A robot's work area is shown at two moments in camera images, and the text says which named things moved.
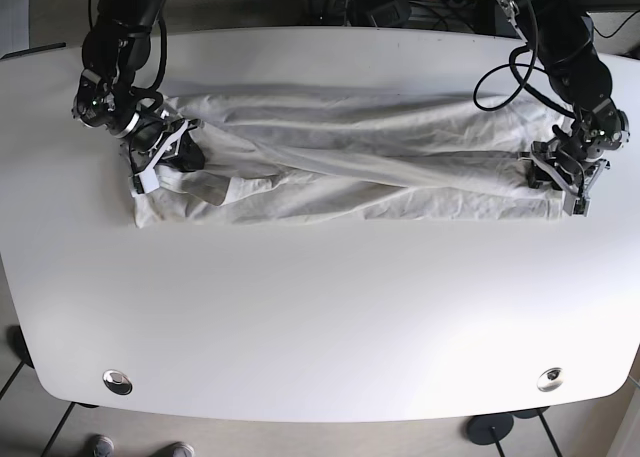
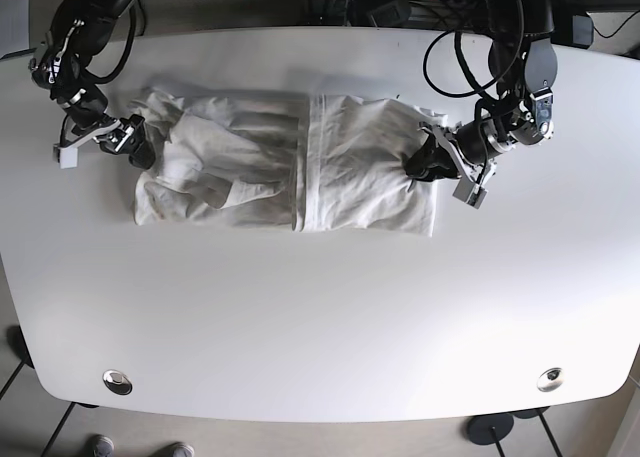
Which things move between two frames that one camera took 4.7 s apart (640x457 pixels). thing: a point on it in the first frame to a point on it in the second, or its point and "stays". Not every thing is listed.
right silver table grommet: (550, 379) stays
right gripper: (573, 157) to (485, 139)
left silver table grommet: (117, 381) stays
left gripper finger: (185, 154) to (142, 153)
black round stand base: (490, 428) stays
